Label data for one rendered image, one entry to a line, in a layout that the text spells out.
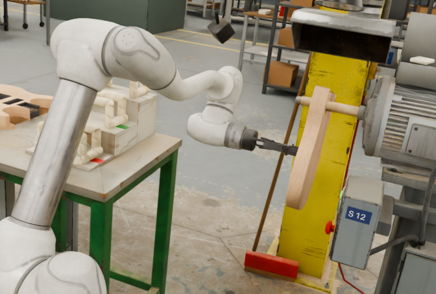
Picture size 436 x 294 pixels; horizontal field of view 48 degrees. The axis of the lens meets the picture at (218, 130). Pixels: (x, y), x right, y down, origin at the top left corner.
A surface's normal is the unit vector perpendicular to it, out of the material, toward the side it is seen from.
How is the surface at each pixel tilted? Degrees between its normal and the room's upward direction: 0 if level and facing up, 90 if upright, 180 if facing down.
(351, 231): 90
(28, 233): 34
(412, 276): 90
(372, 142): 115
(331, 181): 90
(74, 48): 68
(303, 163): 61
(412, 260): 90
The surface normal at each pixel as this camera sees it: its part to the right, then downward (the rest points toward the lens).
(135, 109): -0.37, 0.28
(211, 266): 0.11, -0.93
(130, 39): -0.15, -0.29
